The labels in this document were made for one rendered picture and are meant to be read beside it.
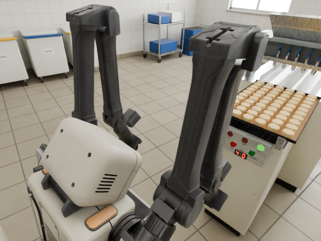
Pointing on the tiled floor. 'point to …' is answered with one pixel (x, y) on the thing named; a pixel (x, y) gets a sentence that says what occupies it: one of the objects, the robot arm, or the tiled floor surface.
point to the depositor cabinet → (287, 175)
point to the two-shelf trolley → (166, 37)
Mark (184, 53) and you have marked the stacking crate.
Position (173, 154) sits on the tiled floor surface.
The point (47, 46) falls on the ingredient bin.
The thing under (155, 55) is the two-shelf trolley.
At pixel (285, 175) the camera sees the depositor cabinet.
